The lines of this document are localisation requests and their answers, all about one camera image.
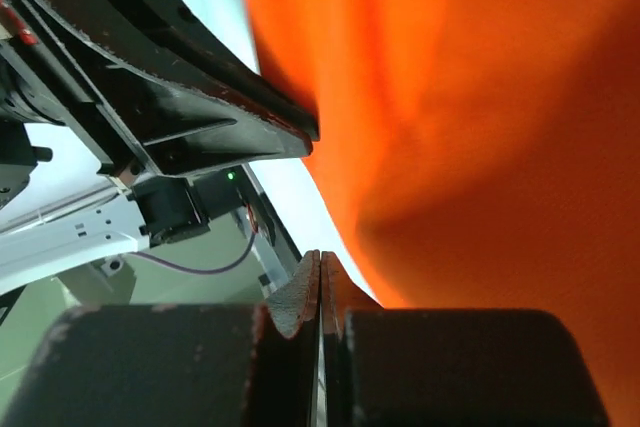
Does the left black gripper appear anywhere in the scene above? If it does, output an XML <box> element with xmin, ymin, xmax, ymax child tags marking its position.
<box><xmin>1</xmin><ymin>0</ymin><xmax>313</xmax><ymax>187</ymax></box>

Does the orange t shirt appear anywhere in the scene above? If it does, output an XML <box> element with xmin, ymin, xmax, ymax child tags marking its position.
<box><xmin>247</xmin><ymin>0</ymin><xmax>639</xmax><ymax>426</ymax></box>

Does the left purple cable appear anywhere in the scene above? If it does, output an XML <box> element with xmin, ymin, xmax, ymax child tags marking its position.
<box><xmin>134</xmin><ymin>231</ymin><xmax>259</xmax><ymax>277</ymax></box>

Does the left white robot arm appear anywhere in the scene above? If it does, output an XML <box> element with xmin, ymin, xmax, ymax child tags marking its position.
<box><xmin>1</xmin><ymin>0</ymin><xmax>319</xmax><ymax>294</ymax></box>

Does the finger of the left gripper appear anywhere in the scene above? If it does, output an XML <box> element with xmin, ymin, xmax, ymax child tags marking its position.
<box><xmin>107</xmin><ymin>0</ymin><xmax>319</xmax><ymax>141</ymax></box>

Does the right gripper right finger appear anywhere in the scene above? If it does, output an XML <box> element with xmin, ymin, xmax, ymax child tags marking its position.
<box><xmin>320</xmin><ymin>252</ymin><xmax>610</xmax><ymax>426</ymax></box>

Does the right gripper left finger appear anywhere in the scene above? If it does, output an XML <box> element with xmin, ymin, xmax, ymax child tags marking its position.
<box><xmin>2</xmin><ymin>251</ymin><xmax>320</xmax><ymax>426</ymax></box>

